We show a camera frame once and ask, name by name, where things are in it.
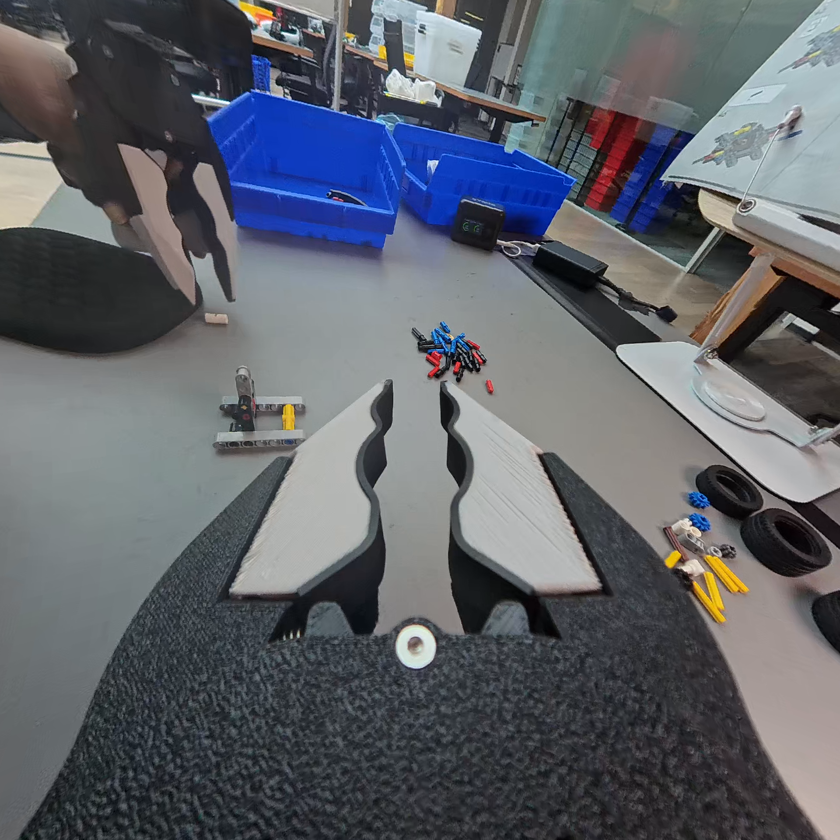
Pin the black curved toy part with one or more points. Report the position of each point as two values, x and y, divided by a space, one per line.
344 197

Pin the dark toy gear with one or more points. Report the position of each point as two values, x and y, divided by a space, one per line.
682 581

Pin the toy building instruction booklet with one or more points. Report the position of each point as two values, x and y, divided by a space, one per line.
754 111

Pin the toy beam assembly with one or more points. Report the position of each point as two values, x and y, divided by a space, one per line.
259 441

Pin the black padded cushion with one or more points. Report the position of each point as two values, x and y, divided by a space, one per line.
79 295

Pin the large blue storage bin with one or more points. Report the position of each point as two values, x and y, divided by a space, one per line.
308 170

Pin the blue toy gear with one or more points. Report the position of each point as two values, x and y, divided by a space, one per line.
699 499
700 523

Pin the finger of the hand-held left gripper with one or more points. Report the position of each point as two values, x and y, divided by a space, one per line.
161 210
220 223

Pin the pile of small connector pins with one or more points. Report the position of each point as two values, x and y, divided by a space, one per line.
453 351

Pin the white printed parts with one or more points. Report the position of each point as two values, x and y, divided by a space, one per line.
410 85

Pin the black power adapter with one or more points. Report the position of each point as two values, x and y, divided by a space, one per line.
569 264

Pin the white storage box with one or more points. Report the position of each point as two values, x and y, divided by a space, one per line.
449 49

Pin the stack of red and blue bins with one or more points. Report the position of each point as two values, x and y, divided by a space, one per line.
623 170

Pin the grey toy connector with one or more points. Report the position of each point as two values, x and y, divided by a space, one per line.
692 541

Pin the black desk strip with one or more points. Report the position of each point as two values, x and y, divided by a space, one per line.
590 315

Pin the black toy tire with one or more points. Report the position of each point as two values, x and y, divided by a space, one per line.
712 482
761 551
828 623

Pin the black device with green display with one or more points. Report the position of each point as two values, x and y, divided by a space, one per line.
479 223

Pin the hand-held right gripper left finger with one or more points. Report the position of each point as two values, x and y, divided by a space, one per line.
308 518

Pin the background wooden table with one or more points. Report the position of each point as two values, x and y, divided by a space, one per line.
485 98

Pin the white book stand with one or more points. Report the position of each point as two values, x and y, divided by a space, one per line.
663 380

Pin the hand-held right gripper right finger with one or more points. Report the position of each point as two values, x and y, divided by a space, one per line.
525 518

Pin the brown toy axle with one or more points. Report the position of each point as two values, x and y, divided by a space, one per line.
674 541

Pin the small blue crate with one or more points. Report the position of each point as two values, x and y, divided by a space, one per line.
260 73

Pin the person's left hand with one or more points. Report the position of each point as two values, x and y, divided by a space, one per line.
33 85

